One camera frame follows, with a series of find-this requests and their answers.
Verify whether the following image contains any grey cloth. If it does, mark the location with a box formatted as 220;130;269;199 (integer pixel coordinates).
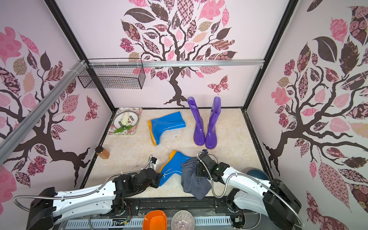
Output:
181;158;211;200

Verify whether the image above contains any purple boot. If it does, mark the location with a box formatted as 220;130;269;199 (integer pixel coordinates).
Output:
187;97;205;146
205;97;221;149

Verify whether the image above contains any blue boot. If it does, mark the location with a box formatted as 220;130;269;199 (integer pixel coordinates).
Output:
159;150;191;186
148;112;186;146

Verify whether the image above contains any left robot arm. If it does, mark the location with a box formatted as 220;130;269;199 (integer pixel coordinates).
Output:
26;168;163;230

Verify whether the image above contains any left flexible metal conduit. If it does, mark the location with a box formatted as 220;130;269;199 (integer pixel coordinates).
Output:
12;154;153;212

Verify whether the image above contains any flexible metal conduit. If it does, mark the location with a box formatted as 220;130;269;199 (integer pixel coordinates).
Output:
12;154;153;212
196;150;305;228

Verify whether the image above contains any brown bottle black cap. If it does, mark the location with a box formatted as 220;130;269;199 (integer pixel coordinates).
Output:
95;146;110;159

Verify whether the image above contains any orange plastic bowl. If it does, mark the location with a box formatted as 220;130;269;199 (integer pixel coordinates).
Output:
142;210;168;230

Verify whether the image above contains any blue ceramic bowl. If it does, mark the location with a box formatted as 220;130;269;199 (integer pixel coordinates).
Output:
246;168;270;181

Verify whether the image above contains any patterned plate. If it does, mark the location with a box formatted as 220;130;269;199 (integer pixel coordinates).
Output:
112;111;140;129

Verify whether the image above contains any white flower with leaves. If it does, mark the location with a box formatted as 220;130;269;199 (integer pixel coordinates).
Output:
114;112;135;134

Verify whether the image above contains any right flexible metal conduit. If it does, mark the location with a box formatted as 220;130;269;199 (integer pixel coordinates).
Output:
196;150;305;228

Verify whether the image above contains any floral tray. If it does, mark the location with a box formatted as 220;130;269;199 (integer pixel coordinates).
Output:
108;107;143;136

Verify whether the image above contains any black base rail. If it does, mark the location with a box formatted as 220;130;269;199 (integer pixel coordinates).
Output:
111;196;244;217

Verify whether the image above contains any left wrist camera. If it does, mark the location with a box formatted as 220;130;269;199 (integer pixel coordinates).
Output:
147;157;160;171

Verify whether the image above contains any white slotted cable duct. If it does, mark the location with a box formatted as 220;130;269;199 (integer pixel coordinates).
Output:
64;215;233;230

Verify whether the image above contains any aluminium rail back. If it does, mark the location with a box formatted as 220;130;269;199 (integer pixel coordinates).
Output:
88;59;265;68

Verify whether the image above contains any aluminium rail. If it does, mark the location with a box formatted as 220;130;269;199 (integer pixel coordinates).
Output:
88;59;265;68
1;60;87;164

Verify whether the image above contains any black wire basket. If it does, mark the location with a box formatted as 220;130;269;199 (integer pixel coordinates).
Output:
78;57;146;89

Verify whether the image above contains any aluminium rail left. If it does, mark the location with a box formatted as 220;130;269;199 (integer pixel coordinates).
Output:
1;60;87;164

